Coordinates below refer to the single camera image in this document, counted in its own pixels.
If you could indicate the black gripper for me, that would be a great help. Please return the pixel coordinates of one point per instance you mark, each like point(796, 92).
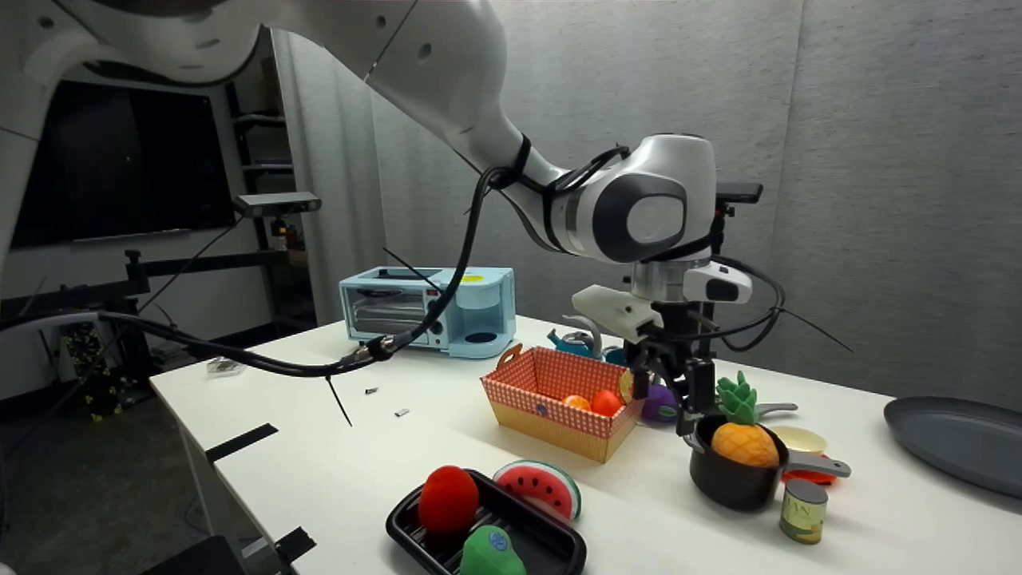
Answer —
point(678, 353)

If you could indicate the orange pineapple plush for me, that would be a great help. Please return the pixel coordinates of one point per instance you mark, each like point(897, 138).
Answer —
point(742, 440)

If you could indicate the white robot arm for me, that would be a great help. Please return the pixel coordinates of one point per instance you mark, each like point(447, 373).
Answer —
point(443, 61)

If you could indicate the purple eggplant plush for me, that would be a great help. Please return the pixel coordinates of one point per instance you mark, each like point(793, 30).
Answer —
point(661, 406)

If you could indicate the lemon slice plush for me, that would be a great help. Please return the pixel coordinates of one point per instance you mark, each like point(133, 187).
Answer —
point(630, 385)

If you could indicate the red tomato plush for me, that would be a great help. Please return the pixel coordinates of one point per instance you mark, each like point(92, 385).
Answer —
point(606, 405)

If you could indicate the orange checkered paper basket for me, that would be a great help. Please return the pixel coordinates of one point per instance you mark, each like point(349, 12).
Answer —
point(529, 387)

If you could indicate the orange plush fruit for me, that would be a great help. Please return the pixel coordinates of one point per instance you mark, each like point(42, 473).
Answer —
point(578, 405)

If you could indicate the black pot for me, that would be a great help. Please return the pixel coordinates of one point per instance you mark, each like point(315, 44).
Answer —
point(747, 488)

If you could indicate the watermelon slice plush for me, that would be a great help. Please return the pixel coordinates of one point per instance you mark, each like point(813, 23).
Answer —
point(543, 488)

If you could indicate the red pompom ball plush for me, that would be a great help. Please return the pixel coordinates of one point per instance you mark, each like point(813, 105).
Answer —
point(447, 499)

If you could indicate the green avocado plush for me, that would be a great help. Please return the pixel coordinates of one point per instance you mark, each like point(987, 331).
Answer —
point(489, 550)

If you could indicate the teal toy kettle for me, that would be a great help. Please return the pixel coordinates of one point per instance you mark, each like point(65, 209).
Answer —
point(578, 336)

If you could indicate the small tin can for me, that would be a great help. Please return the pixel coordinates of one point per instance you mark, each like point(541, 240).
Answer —
point(802, 514)

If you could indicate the black plastic tray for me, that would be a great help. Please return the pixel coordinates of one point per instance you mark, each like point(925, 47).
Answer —
point(541, 540)

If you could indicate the light blue toy toaster oven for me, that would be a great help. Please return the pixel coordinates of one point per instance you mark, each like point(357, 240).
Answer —
point(389, 301)

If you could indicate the dark grey plate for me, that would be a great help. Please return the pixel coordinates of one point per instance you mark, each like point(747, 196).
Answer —
point(970, 443)

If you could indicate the black monitor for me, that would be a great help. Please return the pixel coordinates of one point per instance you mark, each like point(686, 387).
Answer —
point(118, 162)

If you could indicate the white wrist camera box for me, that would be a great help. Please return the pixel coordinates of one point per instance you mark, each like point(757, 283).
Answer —
point(633, 311)

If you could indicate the black camera stand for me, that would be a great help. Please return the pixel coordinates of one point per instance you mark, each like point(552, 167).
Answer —
point(735, 216)

